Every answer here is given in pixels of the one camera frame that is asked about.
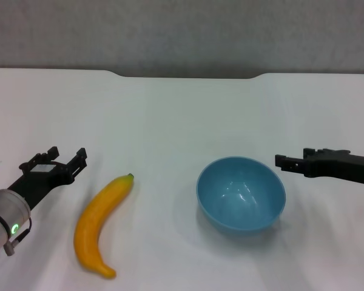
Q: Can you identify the blue plastic bowl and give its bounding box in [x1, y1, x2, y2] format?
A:
[195, 156, 286, 237]

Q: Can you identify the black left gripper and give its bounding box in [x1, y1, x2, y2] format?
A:
[7, 147, 89, 210]

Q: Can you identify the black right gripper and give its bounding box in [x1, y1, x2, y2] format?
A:
[274, 147, 364, 186]

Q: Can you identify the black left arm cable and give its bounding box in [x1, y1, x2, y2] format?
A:
[3, 216, 33, 256]

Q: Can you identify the yellow banana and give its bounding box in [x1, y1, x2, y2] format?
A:
[73, 172, 135, 280]

